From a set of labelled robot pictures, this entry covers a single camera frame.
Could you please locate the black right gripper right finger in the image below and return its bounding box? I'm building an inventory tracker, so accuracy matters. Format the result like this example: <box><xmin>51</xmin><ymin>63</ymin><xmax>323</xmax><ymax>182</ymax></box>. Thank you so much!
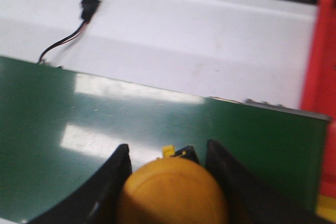
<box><xmin>205</xmin><ymin>140</ymin><xmax>331</xmax><ymax>223</ymax></box>

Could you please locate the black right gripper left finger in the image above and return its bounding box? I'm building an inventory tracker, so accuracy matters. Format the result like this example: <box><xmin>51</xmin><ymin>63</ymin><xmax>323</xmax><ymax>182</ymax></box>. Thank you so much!
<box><xmin>29</xmin><ymin>144</ymin><xmax>132</xmax><ymax>223</ymax></box>

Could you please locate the yellow push button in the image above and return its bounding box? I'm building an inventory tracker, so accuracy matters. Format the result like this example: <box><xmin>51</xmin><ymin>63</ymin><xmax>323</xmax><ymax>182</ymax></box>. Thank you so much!
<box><xmin>115</xmin><ymin>145</ymin><xmax>229</xmax><ymax>223</ymax></box>

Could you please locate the yellow plastic tray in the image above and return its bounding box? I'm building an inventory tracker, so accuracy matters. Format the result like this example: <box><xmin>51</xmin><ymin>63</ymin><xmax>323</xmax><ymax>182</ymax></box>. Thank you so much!
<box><xmin>317</xmin><ymin>195</ymin><xmax>336</xmax><ymax>222</ymax></box>

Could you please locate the green conveyor belt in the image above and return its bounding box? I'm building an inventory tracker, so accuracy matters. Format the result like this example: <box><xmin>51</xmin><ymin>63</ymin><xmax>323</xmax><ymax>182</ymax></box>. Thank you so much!
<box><xmin>1</xmin><ymin>57</ymin><xmax>329</xmax><ymax>223</ymax></box>

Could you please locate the red plastic tray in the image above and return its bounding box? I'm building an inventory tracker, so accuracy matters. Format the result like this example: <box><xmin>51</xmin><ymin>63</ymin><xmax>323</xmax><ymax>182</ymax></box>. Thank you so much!
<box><xmin>301</xmin><ymin>0</ymin><xmax>335</xmax><ymax>198</ymax></box>

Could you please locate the black connector with wires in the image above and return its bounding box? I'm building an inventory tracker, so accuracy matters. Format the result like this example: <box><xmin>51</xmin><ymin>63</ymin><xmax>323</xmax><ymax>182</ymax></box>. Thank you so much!
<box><xmin>36</xmin><ymin>0</ymin><xmax>101</xmax><ymax>65</ymax></box>

